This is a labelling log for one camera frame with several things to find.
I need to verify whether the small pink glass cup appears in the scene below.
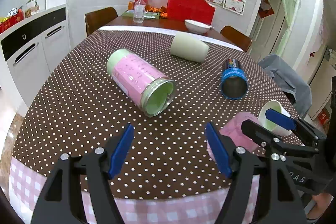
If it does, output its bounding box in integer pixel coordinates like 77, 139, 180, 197
219, 112, 261, 152

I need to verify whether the white paper cup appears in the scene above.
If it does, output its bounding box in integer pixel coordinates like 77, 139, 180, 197
257, 100, 293, 138

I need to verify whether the blue black metal cup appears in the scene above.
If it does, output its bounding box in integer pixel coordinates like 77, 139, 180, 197
220, 59, 248, 100

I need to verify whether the cream plastic cup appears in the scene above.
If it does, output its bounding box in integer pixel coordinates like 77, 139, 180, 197
170, 32, 209, 63

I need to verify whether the pink checkered tablecloth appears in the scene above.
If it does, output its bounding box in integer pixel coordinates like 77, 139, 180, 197
8, 156, 261, 224

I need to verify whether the grey jacket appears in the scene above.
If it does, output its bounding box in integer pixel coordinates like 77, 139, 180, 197
258, 54, 313, 118

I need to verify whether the right wooden chair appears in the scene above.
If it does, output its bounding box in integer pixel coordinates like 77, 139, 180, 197
220, 26, 252, 52

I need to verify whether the wooden chair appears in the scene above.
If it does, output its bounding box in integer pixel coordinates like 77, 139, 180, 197
84, 7, 118, 36
220, 26, 252, 52

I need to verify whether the large pink green jar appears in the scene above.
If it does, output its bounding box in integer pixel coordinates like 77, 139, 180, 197
106, 48, 176, 117

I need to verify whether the red door decoration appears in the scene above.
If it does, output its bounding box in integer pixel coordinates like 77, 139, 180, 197
258, 0, 274, 19

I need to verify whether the white ceramic bowl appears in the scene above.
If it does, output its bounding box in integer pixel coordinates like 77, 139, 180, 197
185, 19, 212, 34

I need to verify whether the brown polka dot tablecloth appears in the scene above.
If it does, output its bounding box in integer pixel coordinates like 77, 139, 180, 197
13, 30, 298, 200

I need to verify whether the red gift bag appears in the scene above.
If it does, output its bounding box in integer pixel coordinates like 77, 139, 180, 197
167, 0, 215, 25

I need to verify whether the white cabinet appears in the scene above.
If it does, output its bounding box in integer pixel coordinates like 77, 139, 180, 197
1, 5, 70, 106

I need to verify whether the orange snack pile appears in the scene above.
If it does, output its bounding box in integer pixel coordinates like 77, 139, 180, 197
145, 5, 167, 19

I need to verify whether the green tray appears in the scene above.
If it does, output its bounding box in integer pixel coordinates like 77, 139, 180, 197
122, 9, 161, 21

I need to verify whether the clear spray bottle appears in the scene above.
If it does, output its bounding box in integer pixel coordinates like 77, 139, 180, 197
133, 5, 145, 23

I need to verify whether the left wooden chair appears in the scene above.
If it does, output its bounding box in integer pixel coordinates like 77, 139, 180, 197
84, 7, 118, 36

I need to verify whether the potted green plant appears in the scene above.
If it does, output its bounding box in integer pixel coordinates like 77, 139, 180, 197
25, 0, 40, 18

